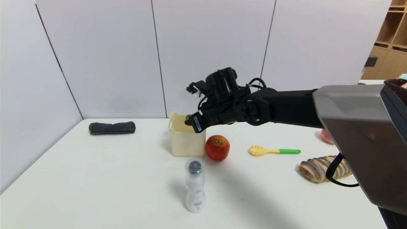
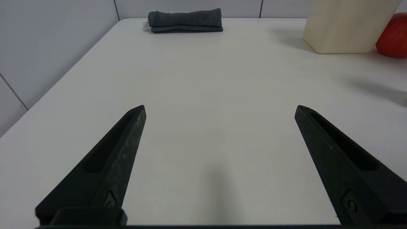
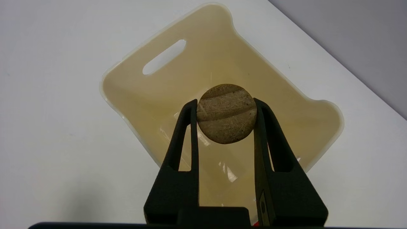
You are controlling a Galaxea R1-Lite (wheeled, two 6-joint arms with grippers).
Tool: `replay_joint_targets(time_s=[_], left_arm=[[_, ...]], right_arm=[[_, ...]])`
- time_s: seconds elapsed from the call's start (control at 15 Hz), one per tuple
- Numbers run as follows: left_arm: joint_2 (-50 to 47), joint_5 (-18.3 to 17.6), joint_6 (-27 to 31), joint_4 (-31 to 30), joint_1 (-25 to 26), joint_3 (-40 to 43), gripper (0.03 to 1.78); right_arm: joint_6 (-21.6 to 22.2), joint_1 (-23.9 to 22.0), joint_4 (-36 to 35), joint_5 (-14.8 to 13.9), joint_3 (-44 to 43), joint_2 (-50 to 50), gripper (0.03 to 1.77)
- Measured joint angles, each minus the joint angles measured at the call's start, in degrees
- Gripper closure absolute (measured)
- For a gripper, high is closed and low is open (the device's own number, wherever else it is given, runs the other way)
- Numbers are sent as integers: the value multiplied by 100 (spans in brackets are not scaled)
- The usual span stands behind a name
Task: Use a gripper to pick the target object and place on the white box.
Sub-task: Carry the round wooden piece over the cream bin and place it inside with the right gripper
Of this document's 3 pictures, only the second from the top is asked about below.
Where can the red apple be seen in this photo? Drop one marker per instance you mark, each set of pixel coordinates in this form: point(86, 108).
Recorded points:
point(394, 38)

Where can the rolled dark grey towel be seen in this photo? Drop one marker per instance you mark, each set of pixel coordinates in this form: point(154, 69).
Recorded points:
point(186, 20)

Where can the cream plastic box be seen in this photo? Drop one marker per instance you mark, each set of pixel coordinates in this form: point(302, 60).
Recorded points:
point(346, 27)

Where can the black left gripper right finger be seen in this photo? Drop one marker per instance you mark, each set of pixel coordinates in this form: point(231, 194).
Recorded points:
point(346, 165)

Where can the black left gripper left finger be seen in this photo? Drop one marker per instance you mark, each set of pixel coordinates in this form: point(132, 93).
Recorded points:
point(108, 171)

